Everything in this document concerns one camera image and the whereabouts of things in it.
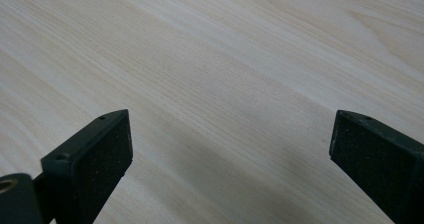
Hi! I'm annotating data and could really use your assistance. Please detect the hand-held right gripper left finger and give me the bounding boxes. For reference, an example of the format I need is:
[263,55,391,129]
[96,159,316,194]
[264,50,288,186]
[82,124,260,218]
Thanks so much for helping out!
[40,109,134,224]

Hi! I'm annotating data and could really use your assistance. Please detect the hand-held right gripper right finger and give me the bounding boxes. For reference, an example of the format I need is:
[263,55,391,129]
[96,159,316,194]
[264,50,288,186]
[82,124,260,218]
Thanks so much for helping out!
[329,109,424,224]

